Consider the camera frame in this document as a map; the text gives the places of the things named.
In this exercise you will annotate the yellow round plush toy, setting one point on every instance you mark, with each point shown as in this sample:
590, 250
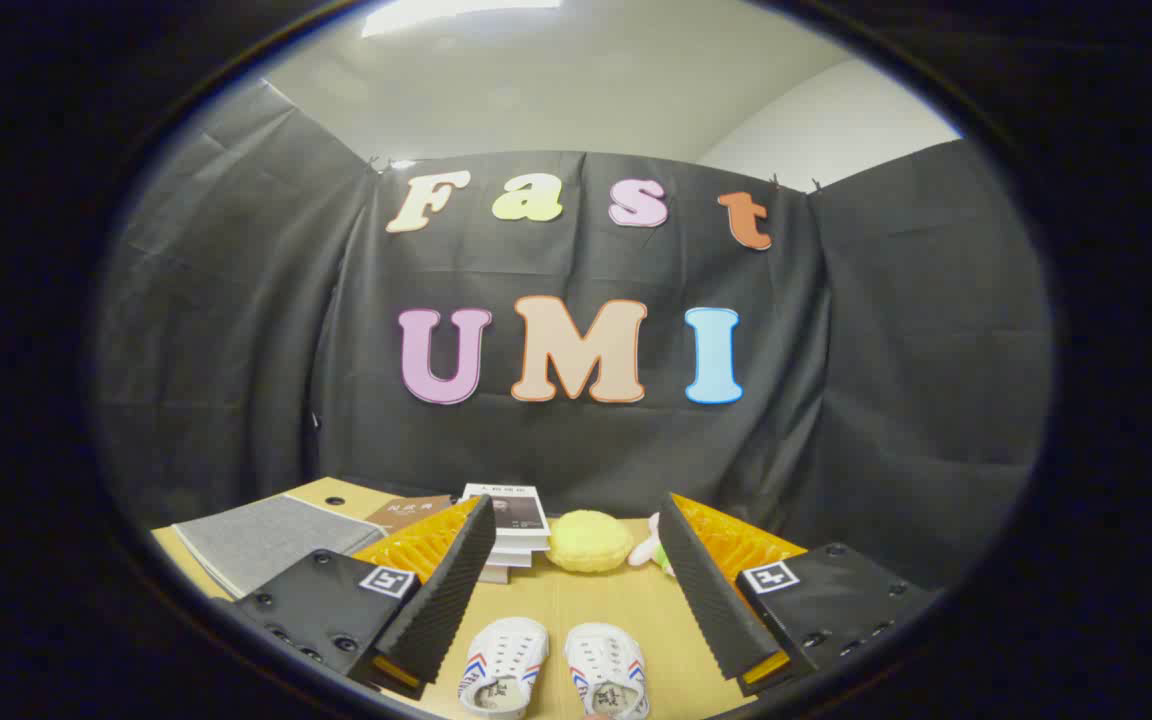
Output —
589, 541

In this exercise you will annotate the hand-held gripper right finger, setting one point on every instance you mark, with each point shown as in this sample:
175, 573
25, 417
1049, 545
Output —
701, 590

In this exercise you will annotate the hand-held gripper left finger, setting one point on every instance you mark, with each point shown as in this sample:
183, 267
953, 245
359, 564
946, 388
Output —
456, 580

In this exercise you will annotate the black backdrop cloth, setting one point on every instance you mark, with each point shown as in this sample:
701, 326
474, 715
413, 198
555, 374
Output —
886, 380

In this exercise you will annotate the pink and green plush toy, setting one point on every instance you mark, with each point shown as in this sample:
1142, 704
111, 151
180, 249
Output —
646, 550

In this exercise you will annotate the brown cover book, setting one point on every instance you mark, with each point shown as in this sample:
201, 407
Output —
401, 512

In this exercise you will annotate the grey fabric storage box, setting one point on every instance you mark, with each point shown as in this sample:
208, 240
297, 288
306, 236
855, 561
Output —
266, 540

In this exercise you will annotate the white canvas shoe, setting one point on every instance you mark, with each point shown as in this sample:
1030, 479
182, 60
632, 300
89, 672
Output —
608, 665
503, 660

